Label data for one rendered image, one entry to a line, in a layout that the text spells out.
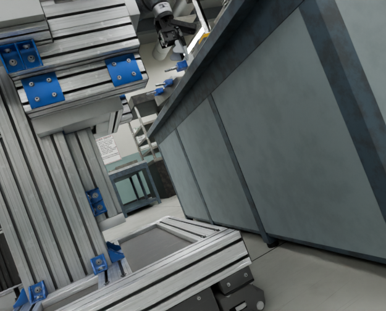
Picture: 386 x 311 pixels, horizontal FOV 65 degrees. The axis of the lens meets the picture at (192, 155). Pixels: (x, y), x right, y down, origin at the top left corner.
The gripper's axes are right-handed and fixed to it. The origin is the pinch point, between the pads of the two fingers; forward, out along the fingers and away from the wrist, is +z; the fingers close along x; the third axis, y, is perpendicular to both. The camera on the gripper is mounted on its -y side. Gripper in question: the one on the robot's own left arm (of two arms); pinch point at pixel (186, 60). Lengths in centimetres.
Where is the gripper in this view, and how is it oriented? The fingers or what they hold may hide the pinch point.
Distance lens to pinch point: 133.1
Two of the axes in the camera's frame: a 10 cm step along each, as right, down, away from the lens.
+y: -9.0, 3.4, -2.6
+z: 3.6, 9.3, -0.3
